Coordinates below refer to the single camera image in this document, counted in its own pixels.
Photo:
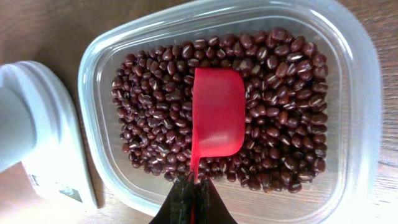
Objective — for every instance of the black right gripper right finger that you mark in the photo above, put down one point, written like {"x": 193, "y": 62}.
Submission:
{"x": 209, "y": 207}

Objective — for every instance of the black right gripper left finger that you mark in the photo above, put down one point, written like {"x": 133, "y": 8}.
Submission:
{"x": 178, "y": 205}

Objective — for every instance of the red plastic measuring scoop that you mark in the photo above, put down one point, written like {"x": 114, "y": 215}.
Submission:
{"x": 218, "y": 113}

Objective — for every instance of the white digital kitchen scale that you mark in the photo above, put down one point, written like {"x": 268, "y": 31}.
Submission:
{"x": 57, "y": 165}

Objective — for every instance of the clear plastic food container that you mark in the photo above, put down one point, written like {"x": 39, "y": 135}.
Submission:
{"x": 338, "y": 195}

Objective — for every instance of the red adzuki beans in container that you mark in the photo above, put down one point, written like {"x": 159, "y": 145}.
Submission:
{"x": 284, "y": 78}

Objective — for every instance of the white round bowl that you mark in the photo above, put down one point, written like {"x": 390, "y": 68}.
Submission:
{"x": 18, "y": 136}

